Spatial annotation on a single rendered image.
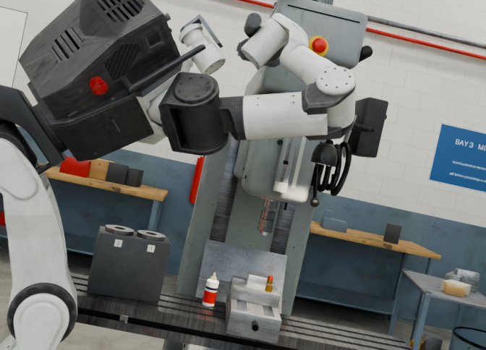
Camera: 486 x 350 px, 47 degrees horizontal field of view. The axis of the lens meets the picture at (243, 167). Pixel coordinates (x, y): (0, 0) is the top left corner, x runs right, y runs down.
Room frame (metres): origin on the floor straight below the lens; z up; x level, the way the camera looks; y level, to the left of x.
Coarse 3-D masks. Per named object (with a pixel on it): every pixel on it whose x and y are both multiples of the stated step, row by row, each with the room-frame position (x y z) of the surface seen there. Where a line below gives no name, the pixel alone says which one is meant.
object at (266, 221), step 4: (260, 216) 1.77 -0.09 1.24; (264, 216) 1.76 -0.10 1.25; (268, 216) 1.75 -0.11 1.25; (272, 216) 1.76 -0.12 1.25; (260, 220) 1.76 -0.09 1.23; (264, 220) 1.75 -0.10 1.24; (268, 220) 1.75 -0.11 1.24; (272, 220) 1.76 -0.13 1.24; (260, 224) 1.76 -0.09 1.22; (264, 224) 1.75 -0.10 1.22; (268, 224) 1.75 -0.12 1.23; (272, 224) 1.76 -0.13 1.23; (260, 228) 1.76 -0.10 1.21; (264, 228) 1.75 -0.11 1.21; (268, 228) 1.76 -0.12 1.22; (272, 228) 1.77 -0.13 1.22; (268, 232) 1.76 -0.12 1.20
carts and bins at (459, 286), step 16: (416, 272) 4.20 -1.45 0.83; (464, 272) 3.84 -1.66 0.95; (400, 288) 4.18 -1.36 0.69; (432, 288) 3.65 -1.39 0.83; (448, 288) 3.56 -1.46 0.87; (464, 288) 3.57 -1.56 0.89; (464, 304) 3.40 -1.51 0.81; (480, 304) 3.42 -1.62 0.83; (416, 336) 3.43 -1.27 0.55; (432, 336) 3.95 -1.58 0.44; (464, 336) 3.62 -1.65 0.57; (480, 336) 3.64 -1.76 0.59
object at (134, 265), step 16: (112, 240) 1.67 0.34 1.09; (128, 240) 1.68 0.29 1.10; (144, 240) 1.70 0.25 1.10; (160, 240) 1.73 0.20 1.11; (96, 256) 1.66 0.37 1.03; (112, 256) 1.67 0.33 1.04; (128, 256) 1.68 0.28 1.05; (144, 256) 1.70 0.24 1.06; (160, 256) 1.71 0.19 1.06; (96, 272) 1.66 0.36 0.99; (112, 272) 1.67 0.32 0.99; (128, 272) 1.69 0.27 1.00; (144, 272) 1.70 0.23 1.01; (160, 272) 1.71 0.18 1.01; (96, 288) 1.66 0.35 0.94; (112, 288) 1.68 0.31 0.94; (128, 288) 1.69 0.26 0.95; (144, 288) 1.70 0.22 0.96; (160, 288) 1.71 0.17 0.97
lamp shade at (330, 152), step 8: (320, 144) 1.56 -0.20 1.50; (328, 144) 1.55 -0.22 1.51; (312, 152) 1.57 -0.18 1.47; (320, 152) 1.54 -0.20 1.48; (328, 152) 1.54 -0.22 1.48; (336, 152) 1.56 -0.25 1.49; (312, 160) 1.56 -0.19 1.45; (320, 160) 1.54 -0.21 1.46; (328, 160) 1.54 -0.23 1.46; (336, 160) 1.55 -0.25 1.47
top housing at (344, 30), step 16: (288, 0) 1.55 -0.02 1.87; (304, 0) 1.56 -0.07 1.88; (288, 16) 1.55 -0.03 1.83; (304, 16) 1.55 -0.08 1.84; (320, 16) 1.56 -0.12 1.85; (336, 16) 1.56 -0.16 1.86; (352, 16) 1.56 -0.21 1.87; (320, 32) 1.56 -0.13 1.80; (336, 32) 1.56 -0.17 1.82; (352, 32) 1.56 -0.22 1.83; (336, 48) 1.56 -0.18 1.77; (352, 48) 1.57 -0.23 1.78; (336, 64) 1.58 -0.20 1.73; (352, 64) 1.57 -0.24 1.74
